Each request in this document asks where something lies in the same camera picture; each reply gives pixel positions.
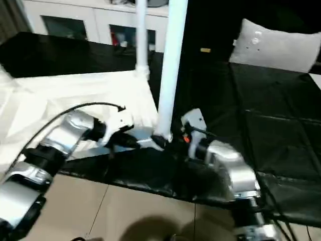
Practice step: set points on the white plastic table top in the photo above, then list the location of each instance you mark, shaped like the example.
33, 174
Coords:
75, 90

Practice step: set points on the black table mat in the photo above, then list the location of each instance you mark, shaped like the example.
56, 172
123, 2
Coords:
263, 100

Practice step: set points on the white plastic table leg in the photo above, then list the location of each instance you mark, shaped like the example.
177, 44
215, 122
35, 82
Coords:
173, 62
141, 37

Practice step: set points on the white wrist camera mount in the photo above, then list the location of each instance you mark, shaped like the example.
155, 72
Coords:
120, 120
195, 119

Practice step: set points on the grey pot on cabinet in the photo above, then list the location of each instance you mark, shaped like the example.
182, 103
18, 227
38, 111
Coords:
156, 3

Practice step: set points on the grey pillow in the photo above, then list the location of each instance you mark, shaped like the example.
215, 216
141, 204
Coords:
276, 47

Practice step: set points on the white glass-door cabinet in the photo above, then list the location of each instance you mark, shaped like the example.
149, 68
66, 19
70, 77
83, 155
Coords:
100, 20

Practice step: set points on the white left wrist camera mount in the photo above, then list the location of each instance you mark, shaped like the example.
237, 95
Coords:
120, 120

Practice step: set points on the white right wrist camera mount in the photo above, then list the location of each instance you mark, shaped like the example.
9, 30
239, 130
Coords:
195, 119

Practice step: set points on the small brown tag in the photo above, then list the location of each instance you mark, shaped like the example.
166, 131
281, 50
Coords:
205, 50

